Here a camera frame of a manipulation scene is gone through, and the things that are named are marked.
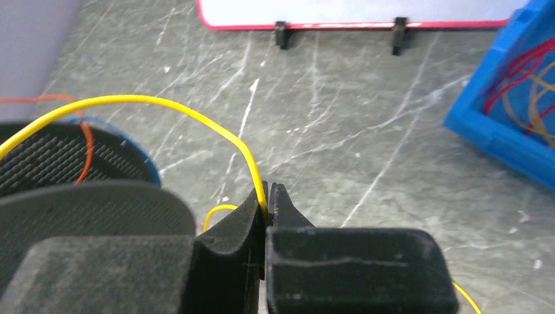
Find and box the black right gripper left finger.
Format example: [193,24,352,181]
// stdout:
[1,192,264,313]

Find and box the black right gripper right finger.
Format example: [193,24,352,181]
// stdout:
[265,183,459,313]

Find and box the black perforated cable spool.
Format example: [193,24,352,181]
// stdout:
[1,123,196,289]

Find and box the yellow cable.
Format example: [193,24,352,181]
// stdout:
[502,60,555,149]
[0,94,483,314]

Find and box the black whiteboard stand foot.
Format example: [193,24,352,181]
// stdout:
[391,16,408,56]
[274,21,290,50]

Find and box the blue plastic bin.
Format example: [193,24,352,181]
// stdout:
[444,1,554,188]

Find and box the red framed whiteboard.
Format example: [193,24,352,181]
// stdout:
[196,0,526,30]

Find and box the orange cable on spool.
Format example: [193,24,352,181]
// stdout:
[0,94,95,186]

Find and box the blue cable on spool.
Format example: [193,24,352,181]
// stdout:
[65,115,162,188]

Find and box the yellow cable in bin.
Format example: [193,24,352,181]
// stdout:
[502,60,555,149]

